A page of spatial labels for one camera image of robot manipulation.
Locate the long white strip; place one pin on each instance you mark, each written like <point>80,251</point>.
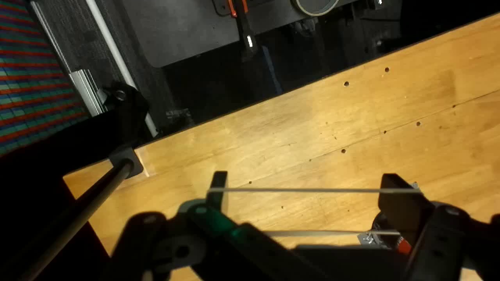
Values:
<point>111,41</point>

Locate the black pole with table clamp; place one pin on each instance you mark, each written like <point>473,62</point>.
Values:
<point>78,212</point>

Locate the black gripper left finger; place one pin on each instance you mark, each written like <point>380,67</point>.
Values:
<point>217,189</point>

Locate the round dark disc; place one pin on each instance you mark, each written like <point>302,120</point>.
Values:
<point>314,6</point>

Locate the black flat panel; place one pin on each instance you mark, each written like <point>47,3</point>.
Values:
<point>181,31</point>

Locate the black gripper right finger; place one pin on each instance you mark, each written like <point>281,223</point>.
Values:
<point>403,208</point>

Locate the ribbed aluminium rail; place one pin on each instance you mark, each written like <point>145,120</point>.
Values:
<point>83,86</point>

